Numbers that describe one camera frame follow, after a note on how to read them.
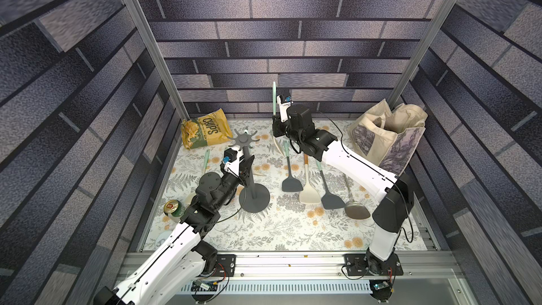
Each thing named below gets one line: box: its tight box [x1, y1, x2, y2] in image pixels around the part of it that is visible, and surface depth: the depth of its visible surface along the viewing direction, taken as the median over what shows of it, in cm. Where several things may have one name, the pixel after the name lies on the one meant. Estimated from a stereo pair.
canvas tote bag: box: [347, 99, 428, 176], surface depth 88 cm
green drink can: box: [163, 199, 185, 218], surface depth 78 cm
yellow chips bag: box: [180, 108, 233, 150], surface depth 108 cm
